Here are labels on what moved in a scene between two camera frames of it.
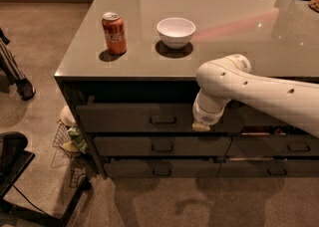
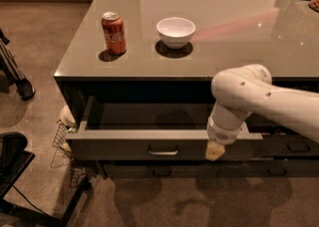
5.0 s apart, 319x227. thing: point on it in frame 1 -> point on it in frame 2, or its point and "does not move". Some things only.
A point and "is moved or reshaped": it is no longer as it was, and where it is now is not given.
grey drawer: (136, 117) is moved or reshaped
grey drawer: (298, 168) does not move
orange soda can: (114, 32) does not move
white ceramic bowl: (176, 32) does not move
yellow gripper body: (206, 115) -> (223, 133)
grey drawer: (162, 168) does not move
